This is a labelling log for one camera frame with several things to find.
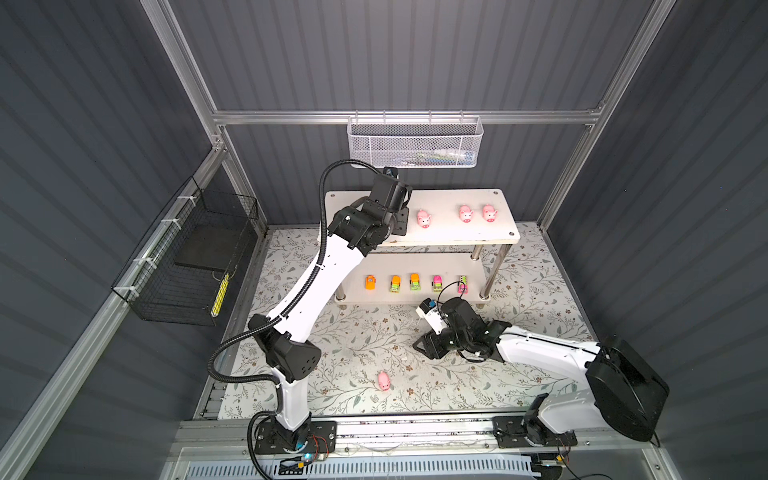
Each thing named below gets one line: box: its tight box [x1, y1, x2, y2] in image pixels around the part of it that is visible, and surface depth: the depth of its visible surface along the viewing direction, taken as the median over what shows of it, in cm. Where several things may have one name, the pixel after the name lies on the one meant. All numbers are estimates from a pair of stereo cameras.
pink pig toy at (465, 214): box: [459, 204, 474, 224], surface depth 75 cm
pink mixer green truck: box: [431, 275, 443, 292], surface depth 96 cm
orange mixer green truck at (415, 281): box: [409, 273, 421, 291], surface depth 96 cm
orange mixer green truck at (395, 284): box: [390, 275, 401, 294], surface depth 96 cm
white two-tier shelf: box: [320, 189, 521, 307], surface depth 84 cm
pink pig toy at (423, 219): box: [416, 209, 432, 229], surface depth 74 cm
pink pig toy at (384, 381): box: [378, 371, 391, 392], surface depth 83 cm
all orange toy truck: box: [365, 275, 377, 290], surface depth 97 cm
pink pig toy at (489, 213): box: [482, 204, 499, 223], surface depth 75 cm
